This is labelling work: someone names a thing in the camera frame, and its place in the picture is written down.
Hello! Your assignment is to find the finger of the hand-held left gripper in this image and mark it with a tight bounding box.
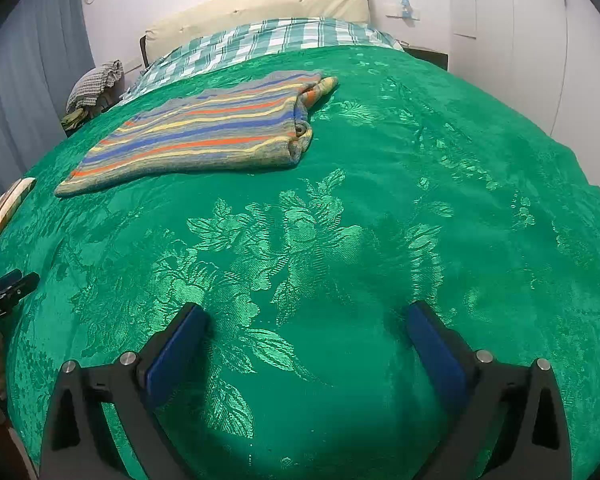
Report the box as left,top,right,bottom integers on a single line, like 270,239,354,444
0,269,41,306

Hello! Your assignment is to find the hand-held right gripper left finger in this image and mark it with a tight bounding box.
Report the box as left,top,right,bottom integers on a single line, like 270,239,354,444
39,302,212,480

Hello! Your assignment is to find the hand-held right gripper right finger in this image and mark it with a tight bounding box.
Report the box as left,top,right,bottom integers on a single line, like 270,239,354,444
406,301,573,480

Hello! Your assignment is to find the striped knitted sweater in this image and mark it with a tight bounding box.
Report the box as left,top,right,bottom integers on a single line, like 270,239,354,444
54,70,340,198

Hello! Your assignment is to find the cream and orange patterned pillow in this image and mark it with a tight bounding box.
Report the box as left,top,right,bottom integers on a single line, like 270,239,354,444
0,177,37,261

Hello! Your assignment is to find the green floral bedspread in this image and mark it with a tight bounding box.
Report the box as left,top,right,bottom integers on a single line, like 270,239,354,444
0,45,600,480

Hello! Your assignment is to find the blue-grey curtain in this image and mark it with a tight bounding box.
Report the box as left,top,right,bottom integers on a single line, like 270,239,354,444
0,0,98,211

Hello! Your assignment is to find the grey checked cloth pile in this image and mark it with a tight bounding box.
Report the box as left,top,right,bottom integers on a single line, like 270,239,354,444
65,60,126,113

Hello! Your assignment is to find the teal checked bed sheet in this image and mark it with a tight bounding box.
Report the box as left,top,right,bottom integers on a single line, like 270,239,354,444
122,17,406,106

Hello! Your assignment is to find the white wardrobe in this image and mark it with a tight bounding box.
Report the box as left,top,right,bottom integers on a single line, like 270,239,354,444
447,0,600,191

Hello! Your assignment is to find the cream padded headboard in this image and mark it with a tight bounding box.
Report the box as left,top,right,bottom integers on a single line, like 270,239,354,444
140,0,372,68

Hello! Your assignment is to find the blue wall fixture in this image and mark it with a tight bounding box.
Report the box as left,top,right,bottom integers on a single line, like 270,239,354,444
387,0,421,23

